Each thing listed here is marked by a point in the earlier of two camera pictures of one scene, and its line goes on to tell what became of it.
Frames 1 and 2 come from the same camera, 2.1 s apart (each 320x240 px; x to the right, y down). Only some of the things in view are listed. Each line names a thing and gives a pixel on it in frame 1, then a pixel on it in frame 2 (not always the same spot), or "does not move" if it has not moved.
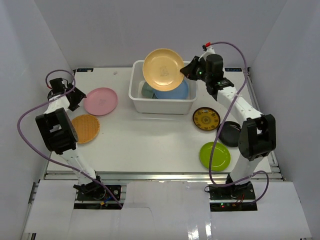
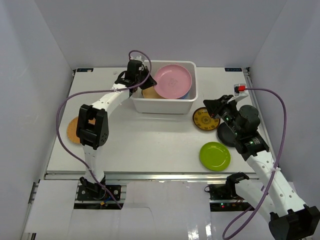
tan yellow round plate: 161,70 -> 150,93
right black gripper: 189,71 -> 214,107
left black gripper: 75,97 -> 136,81
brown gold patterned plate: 206,118 does not move
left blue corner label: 85,70 does not move
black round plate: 231,134 does not move
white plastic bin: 146,105 does not move
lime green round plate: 221,157 does not move
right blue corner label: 233,69 does not move
